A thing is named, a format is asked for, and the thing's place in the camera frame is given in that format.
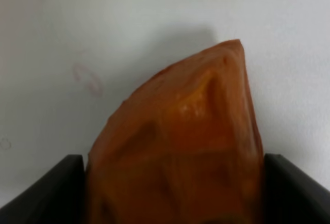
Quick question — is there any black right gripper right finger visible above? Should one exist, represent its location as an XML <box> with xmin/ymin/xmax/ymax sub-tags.
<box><xmin>263</xmin><ymin>153</ymin><xmax>329</xmax><ymax>223</ymax></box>

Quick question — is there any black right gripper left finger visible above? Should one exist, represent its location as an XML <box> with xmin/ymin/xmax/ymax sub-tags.
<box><xmin>1</xmin><ymin>155</ymin><xmax>85</xmax><ymax>223</ymax></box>

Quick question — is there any orange waffle wedge toy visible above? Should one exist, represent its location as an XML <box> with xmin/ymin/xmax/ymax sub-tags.
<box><xmin>85</xmin><ymin>40</ymin><xmax>263</xmax><ymax>223</ymax></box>

